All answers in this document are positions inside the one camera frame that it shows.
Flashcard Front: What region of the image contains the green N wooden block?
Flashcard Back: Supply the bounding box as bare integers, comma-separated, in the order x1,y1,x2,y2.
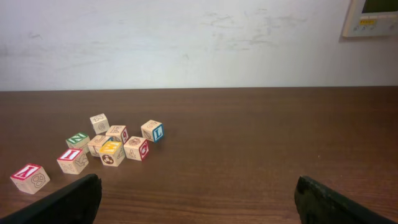
66,132,90,154

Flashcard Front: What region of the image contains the yellow top wooden block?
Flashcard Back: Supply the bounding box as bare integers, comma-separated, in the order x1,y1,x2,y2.
99,141,126,167

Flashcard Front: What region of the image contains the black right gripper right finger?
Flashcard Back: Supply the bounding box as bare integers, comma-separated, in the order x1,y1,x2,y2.
294,175,397,224

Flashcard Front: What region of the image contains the red C wooden block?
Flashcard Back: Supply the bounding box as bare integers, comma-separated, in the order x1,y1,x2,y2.
124,136,149,161

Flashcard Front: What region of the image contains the red 9 wooden block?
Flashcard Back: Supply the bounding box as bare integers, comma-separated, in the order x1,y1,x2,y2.
106,125,129,144

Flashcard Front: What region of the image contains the plain J wooden block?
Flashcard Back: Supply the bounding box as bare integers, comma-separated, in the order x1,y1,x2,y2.
87,135,112,157

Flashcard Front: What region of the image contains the red I wooden block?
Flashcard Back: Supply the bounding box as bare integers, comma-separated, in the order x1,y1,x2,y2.
57,149,89,175

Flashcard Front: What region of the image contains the beige wall control panel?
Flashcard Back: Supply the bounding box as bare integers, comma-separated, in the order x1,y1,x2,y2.
342,0,397,38

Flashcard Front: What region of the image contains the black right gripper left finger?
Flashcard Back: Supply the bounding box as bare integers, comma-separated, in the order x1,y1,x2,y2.
1,174,102,224

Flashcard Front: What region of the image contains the red Y wooden block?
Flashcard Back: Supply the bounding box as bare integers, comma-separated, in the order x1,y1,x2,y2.
10,164,50,194

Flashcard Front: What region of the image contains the plain 6 wooden block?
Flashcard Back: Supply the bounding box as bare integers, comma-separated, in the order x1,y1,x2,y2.
90,113,109,134

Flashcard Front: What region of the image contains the blue L wooden block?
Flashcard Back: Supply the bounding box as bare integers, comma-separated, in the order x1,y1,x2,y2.
141,120,164,142

